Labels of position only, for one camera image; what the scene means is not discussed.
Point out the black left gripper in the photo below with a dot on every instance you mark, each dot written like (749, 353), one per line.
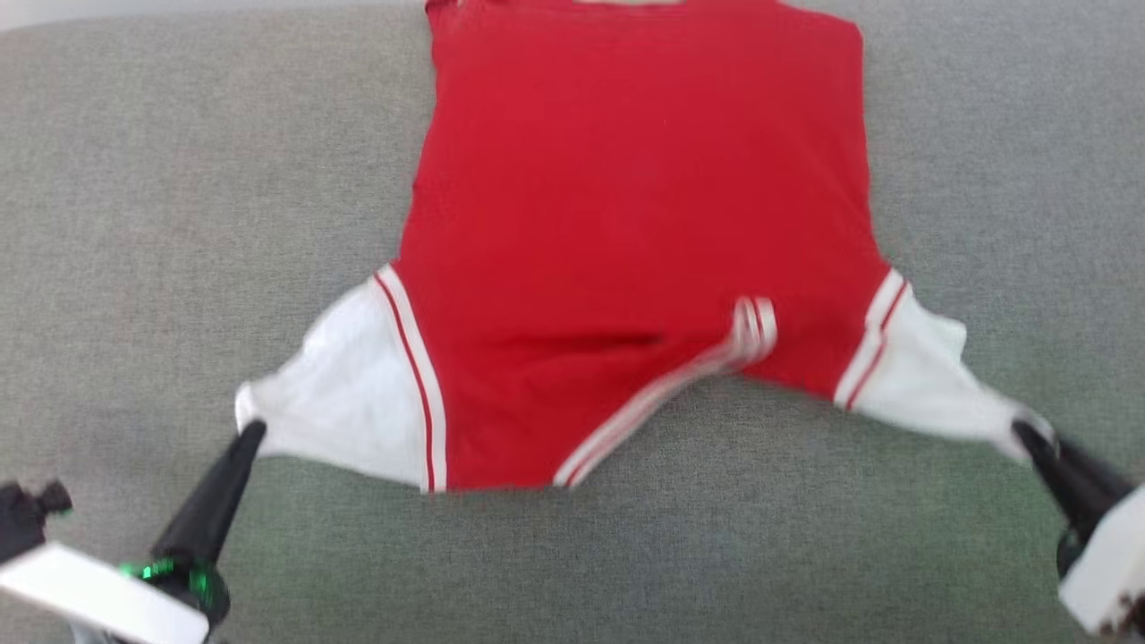
(192, 581)

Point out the grey white right gripper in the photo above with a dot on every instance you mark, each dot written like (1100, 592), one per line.
(1071, 550)

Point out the red and white shirt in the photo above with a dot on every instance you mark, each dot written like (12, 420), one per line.
(626, 206)

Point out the grey fabric sofa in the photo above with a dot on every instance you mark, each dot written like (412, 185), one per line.
(179, 224)

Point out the black left wrist camera module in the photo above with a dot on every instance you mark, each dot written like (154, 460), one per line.
(22, 519)

